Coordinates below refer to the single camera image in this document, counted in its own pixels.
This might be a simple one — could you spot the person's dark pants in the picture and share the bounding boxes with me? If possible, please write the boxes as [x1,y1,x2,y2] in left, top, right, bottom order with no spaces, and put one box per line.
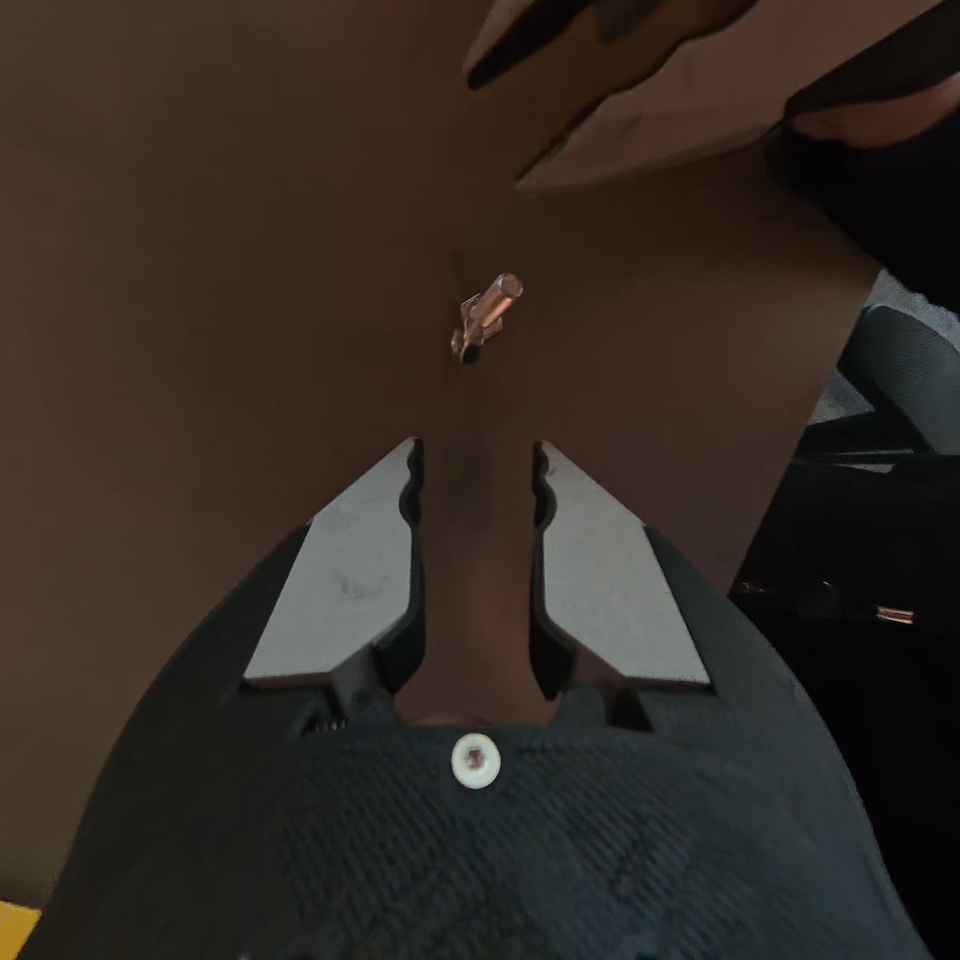
[731,450,960,946]

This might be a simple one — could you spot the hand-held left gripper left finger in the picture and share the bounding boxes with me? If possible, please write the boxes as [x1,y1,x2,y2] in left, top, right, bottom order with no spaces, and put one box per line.
[241,436,427,697]

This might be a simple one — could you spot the yellow plastic bin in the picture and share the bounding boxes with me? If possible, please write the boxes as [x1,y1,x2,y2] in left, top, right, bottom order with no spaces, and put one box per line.
[0,902,44,960]

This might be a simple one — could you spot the black chair armrest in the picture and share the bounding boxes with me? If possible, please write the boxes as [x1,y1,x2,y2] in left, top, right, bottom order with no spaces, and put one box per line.
[834,302,960,457]

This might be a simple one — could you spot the silver hex bolt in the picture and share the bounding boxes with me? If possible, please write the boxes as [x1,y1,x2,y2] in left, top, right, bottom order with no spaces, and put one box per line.
[450,272,525,366]

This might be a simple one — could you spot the person's right hand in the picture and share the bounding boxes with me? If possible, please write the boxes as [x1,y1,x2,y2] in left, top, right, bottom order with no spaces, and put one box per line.
[791,73,960,145]

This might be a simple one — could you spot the silver hex nut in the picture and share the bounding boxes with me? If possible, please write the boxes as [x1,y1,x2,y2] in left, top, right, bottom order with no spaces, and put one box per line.
[459,294,502,342]

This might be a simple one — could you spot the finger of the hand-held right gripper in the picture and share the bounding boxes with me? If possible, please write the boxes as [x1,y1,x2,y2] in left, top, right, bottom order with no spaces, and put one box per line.
[463,0,603,93]
[513,0,949,194]

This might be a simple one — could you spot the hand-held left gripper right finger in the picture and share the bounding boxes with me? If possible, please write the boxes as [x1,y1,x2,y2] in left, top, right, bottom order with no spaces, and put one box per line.
[528,439,712,703]

